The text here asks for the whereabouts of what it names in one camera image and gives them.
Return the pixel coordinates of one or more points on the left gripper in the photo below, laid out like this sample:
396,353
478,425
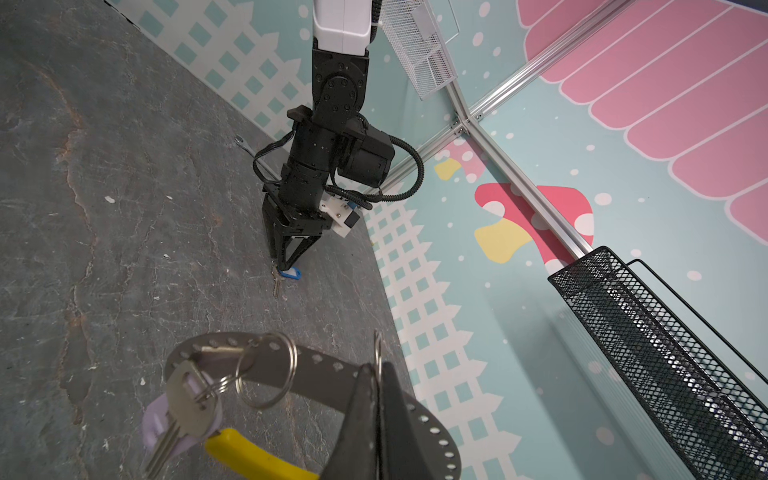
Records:
295,215

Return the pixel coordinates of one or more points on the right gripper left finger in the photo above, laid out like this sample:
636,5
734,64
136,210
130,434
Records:
355,453

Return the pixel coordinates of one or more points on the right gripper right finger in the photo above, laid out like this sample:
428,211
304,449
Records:
401,456

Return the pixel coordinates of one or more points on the pink tagged key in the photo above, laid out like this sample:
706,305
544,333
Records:
193,399

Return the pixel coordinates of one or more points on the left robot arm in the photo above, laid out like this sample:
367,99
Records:
333,161

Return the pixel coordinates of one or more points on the silver combination wrench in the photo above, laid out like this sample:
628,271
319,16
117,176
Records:
247,149

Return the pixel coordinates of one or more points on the white wire wall basket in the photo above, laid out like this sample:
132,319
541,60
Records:
413,31

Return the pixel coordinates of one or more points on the black mesh wall basket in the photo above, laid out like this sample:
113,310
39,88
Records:
713,421

